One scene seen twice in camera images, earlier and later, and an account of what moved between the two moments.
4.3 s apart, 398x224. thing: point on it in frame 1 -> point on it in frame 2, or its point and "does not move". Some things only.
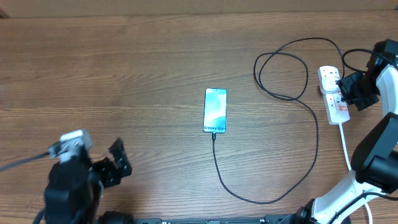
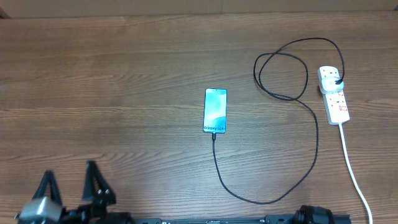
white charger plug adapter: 328,85 does not move
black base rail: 278,219 does not move
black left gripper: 114,173 -> 98,204
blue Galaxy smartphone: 214,111 does not move
